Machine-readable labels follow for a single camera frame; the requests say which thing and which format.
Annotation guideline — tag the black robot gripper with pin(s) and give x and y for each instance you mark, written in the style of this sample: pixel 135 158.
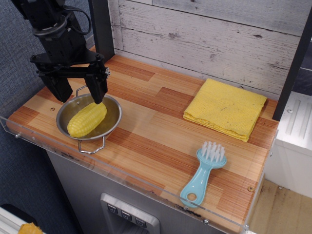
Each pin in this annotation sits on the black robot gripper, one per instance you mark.
pixel 66 55

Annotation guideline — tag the yellow toy corn cob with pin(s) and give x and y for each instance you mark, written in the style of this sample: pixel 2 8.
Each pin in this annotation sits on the yellow toy corn cob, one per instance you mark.
pixel 86 120

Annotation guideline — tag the small steel two-handled pan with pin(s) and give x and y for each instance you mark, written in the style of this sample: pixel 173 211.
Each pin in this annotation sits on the small steel two-handled pan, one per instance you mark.
pixel 102 131

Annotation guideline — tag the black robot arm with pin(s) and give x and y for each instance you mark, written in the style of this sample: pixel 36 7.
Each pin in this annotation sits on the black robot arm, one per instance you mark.
pixel 45 13

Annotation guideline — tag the folded yellow cloth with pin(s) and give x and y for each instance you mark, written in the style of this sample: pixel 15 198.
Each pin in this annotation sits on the folded yellow cloth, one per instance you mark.
pixel 226 109

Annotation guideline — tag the clear acrylic table guard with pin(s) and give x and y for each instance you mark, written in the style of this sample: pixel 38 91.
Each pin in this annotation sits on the clear acrylic table guard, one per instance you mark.
pixel 146 161

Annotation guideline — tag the grey toy fridge cabinet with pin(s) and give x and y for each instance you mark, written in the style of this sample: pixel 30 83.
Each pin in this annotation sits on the grey toy fridge cabinet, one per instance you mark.
pixel 83 188

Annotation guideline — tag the silver dispenser button panel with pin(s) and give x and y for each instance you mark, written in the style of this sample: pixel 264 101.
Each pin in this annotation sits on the silver dispenser button panel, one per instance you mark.
pixel 123 218

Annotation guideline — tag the light blue scrub brush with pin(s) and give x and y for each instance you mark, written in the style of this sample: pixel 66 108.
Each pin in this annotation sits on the light blue scrub brush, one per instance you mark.
pixel 210 156

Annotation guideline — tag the white toy sink unit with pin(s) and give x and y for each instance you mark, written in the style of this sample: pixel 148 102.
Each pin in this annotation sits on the white toy sink unit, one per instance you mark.
pixel 289 163

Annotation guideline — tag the black vertical post left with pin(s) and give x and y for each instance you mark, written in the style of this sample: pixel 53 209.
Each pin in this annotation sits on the black vertical post left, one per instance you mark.
pixel 102 29

